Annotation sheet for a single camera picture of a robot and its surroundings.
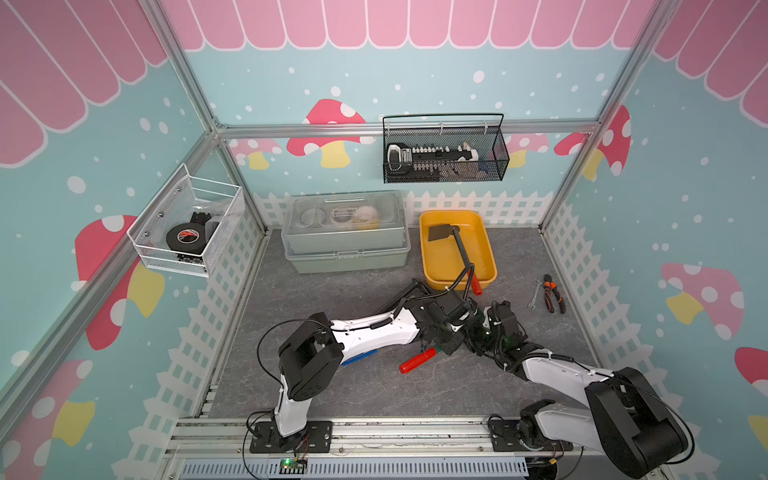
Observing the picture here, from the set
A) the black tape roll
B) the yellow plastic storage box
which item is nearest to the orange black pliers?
the yellow plastic storage box

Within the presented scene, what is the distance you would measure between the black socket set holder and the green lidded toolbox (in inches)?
5.4

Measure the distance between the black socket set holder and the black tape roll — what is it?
534 mm

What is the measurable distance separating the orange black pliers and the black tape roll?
1.03 m

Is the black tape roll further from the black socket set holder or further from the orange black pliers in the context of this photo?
the orange black pliers

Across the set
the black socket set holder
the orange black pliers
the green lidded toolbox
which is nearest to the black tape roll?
the green lidded toolbox

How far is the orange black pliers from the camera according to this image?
3.24 feet

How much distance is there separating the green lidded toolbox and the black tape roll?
256 millimetres

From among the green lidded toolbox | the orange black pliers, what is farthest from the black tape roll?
the orange black pliers

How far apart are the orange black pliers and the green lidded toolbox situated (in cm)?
50

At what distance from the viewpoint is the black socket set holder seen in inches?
35.0

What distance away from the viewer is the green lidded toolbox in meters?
0.95

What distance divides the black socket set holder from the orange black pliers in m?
0.51

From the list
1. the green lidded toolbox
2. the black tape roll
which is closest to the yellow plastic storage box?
the green lidded toolbox

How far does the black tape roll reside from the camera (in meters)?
0.69
